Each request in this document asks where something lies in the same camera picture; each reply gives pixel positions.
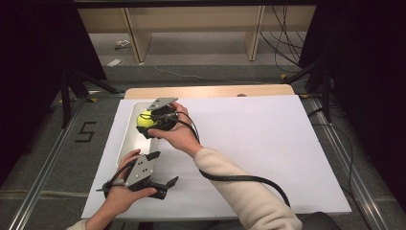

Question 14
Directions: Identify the black tripod stand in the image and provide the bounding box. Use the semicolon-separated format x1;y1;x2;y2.
58;67;126;129

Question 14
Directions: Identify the person's left hand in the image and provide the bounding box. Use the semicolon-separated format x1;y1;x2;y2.
104;149;158;217

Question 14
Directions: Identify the white paper scrap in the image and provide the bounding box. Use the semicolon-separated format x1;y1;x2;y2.
106;57;123;68

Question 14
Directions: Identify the black curtain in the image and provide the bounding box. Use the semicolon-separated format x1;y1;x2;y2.
0;0;108;188
298;0;406;212

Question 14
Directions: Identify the small white floor item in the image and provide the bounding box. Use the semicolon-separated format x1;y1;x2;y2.
114;39;132;51

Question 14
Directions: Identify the white rectangular plastic bin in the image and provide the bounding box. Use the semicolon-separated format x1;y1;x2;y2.
115;101;163;168

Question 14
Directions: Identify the person's right hand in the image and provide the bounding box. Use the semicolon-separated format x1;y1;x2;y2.
147;102;204;159

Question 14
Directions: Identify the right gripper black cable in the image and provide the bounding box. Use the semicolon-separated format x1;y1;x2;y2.
173;110;292;209

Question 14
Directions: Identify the black metal stand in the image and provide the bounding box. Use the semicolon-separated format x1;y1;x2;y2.
281;54;333;124

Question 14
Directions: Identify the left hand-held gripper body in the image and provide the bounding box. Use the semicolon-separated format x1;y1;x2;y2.
124;153;169;200

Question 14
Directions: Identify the yellow tennis ball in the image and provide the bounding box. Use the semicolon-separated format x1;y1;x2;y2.
136;110;159;129

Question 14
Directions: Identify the black chair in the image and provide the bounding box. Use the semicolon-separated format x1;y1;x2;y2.
299;211;343;230

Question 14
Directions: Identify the metal floor rail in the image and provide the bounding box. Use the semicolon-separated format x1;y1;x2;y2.
8;95;88;230
306;96;393;230

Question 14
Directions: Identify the black floor cable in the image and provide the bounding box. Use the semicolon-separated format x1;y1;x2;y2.
309;106;368;224

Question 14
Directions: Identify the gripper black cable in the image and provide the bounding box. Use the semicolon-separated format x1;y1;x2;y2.
173;110;292;209
95;158;137;199

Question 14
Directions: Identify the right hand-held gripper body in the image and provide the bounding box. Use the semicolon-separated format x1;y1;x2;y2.
147;97;180;132

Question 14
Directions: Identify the white floor cable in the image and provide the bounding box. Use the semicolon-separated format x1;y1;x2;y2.
152;64;263;86

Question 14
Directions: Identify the white table cover board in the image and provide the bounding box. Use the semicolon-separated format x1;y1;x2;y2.
80;95;352;221

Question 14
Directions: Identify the light wooden desk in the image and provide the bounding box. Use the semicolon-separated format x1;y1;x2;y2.
77;5;318;64

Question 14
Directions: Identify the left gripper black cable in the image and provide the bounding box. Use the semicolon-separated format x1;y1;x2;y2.
95;158;137;199

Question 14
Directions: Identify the bundle of black cables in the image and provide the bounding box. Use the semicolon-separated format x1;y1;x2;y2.
259;5;305;75

